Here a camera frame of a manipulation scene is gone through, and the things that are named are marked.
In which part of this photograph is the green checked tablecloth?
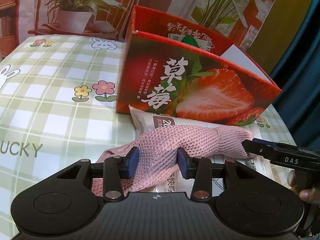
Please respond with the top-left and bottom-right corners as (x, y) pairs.
(0, 35), (298, 240)

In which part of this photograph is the green and white packet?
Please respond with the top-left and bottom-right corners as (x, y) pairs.
(167, 33), (213, 52)

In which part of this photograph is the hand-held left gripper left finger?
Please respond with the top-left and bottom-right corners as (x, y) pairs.
(56, 146), (139, 202)

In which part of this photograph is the pink knitted cloth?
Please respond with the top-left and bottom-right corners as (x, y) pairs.
(90, 126), (255, 197)

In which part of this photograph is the person's right hand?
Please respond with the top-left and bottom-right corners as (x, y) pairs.
(288, 171), (320, 204)

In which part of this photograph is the printed backdrop cloth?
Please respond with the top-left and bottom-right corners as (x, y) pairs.
(0, 0), (282, 55)

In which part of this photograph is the blue curtain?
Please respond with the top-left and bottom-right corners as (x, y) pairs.
(269, 0), (320, 146)

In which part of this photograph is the red strawberry cardboard box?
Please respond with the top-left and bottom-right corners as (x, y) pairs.
(115, 5), (283, 127)

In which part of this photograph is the white soft packet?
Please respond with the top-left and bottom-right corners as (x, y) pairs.
(128, 104), (275, 193)

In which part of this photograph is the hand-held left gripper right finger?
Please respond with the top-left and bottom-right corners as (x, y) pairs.
(176, 146), (261, 201)

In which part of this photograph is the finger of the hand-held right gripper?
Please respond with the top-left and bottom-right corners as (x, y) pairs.
(252, 138), (320, 156)
(241, 140), (320, 167)

